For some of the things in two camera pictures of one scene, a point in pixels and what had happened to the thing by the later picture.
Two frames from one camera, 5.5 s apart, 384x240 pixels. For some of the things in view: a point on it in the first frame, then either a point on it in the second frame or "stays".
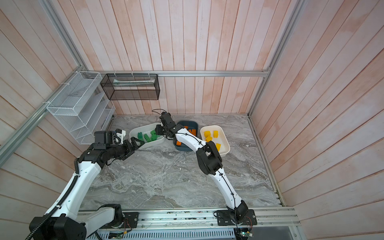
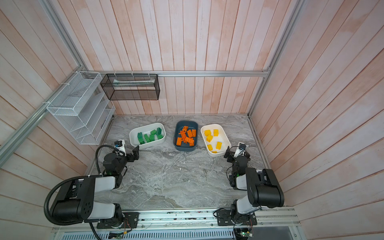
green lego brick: x=140 y=136 stays
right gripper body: x=162 y=130 → x=232 y=159
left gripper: x=130 y=150 → x=136 y=157
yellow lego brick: x=218 y=146 stays
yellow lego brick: x=207 y=133 stays
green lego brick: x=147 y=138 stays
